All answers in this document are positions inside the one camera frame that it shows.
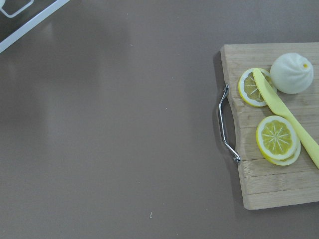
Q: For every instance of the bottom lemon slice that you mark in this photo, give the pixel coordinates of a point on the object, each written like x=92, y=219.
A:
x=285, y=162

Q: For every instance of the yellow plastic knife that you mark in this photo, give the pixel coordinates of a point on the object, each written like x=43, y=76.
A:
x=278, y=107

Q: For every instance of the lemon slice under knife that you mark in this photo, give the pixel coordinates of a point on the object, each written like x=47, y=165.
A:
x=248, y=90

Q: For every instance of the wooden cutting board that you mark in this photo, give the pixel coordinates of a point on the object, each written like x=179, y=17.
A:
x=263, y=184

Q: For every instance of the metal board handle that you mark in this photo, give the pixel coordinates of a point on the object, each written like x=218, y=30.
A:
x=235, y=156

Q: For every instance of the white steamed bun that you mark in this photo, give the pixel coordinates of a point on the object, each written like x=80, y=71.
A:
x=292, y=73

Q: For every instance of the top lemon slice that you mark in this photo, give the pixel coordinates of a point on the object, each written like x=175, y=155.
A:
x=276, y=138

